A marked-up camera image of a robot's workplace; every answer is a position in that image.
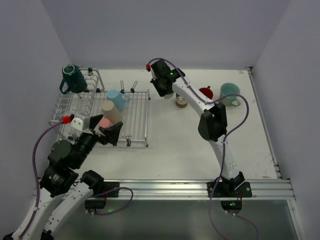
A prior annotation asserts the aluminium mounting rail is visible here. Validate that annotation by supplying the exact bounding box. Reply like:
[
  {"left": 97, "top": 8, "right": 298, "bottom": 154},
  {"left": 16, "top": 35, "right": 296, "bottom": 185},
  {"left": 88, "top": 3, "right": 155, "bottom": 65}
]
[{"left": 105, "top": 179, "right": 295, "bottom": 201}]

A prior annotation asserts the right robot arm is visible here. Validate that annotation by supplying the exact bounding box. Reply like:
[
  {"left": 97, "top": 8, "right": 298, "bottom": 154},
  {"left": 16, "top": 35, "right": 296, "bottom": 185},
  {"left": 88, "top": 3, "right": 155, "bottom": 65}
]
[{"left": 146, "top": 58, "right": 245, "bottom": 198}]

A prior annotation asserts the black controller box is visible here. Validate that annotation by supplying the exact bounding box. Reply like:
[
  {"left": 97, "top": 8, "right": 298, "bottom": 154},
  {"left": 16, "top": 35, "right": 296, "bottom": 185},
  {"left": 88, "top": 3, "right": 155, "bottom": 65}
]
[
  {"left": 220, "top": 200, "right": 243, "bottom": 215},
  {"left": 84, "top": 199, "right": 106, "bottom": 212}
]

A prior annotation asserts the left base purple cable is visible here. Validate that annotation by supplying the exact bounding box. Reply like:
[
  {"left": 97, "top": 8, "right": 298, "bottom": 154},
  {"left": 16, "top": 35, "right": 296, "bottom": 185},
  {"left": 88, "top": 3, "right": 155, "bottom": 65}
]
[{"left": 87, "top": 186, "right": 134, "bottom": 216}]

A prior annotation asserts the beige tumbler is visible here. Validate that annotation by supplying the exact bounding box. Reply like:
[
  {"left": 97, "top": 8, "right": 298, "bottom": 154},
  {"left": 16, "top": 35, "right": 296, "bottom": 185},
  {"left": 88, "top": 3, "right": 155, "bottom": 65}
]
[{"left": 101, "top": 100, "right": 122, "bottom": 125}]

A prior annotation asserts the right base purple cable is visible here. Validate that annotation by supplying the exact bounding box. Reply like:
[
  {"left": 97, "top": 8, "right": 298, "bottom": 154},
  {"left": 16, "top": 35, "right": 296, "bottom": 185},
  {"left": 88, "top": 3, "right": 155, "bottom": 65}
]
[{"left": 208, "top": 174, "right": 263, "bottom": 240}]

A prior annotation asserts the left black controller box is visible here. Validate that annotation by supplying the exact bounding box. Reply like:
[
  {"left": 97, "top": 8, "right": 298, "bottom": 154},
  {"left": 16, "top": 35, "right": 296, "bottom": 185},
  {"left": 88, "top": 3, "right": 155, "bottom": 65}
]
[{"left": 84, "top": 199, "right": 106, "bottom": 212}]

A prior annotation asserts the pink cup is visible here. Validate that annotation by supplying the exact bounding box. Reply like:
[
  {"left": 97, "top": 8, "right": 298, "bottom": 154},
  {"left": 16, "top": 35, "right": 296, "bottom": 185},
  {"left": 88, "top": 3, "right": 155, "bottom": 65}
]
[{"left": 98, "top": 118, "right": 113, "bottom": 128}]

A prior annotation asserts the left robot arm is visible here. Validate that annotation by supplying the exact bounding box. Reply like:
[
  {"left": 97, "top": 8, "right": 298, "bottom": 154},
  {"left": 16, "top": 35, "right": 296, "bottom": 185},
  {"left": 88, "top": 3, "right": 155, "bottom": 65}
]
[{"left": 4, "top": 114, "right": 123, "bottom": 240}]

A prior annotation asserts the metal wire dish rack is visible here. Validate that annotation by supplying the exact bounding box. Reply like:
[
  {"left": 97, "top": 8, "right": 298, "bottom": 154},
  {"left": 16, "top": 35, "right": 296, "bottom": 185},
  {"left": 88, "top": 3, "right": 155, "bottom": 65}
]
[{"left": 48, "top": 67, "right": 151, "bottom": 147}]

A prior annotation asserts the light blue mug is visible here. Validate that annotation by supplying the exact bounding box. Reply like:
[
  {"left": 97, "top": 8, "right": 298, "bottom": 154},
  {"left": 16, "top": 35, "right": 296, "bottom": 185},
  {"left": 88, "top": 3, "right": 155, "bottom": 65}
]
[{"left": 107, "top": 89, "right": 131, "bottom": 111}]

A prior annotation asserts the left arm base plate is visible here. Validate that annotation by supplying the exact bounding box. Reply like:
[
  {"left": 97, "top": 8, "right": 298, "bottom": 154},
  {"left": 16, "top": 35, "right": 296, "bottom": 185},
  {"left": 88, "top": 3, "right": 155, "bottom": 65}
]
[{"left": 92, "top": 181, "right": 120, "bottom": 199}]

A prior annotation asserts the right black controller box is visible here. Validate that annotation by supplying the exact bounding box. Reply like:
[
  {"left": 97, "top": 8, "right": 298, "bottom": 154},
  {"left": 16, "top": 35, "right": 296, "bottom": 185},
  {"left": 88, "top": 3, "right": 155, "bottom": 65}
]
[{"left": 220, "top": 200, "right": 243, "bottom": 215}]

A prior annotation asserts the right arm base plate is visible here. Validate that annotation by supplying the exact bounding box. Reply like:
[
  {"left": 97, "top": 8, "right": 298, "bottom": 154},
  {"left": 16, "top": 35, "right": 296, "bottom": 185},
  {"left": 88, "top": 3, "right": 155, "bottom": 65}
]
[{"left": 206, "top": 181, "right": 253, "bottom": 198}]

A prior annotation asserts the red mug black handle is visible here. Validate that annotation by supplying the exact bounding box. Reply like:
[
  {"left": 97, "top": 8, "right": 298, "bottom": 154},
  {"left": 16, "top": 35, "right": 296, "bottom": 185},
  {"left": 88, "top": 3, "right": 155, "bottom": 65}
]
[{"left": 199, "top": 86, "right": 214, "bottom": 100}]

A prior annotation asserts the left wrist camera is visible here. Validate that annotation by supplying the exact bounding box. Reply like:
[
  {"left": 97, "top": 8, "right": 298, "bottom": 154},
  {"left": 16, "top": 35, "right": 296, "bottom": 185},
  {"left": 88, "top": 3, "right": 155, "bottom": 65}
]
[{"left": 70, "top": 113, "right": 90, "bottom": 132}]

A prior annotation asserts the light green tumbler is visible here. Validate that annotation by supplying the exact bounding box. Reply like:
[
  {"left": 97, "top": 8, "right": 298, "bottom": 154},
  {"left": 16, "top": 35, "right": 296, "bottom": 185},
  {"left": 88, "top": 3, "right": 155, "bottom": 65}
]
[{"left": 163, "top": 92, "right": 175, "bottom": 100}]

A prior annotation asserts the dark green mug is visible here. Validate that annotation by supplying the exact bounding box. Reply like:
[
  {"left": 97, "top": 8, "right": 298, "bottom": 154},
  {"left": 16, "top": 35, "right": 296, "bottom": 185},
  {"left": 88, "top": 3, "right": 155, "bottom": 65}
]
[{"left": 59, "top": 64, "right": 88, "bottom": 95}]

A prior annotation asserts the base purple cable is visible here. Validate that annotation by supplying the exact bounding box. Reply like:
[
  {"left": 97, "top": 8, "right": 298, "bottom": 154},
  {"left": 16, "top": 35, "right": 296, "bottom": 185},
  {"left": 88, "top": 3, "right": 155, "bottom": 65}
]
[
  {"left": 208, "top": 174, "right": 263, "bottom": 240},
  {"left": 87, "top": 186, "right": 134, "bottom": 216}
]

